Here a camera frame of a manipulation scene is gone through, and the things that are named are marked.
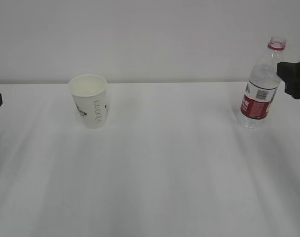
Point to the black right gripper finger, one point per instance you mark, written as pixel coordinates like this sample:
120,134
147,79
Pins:
289,73

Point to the clear plastic water bottle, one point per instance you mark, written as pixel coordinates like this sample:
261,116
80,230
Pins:
262,85

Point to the white paper coffee cup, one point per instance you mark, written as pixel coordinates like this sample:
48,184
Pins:
90,97

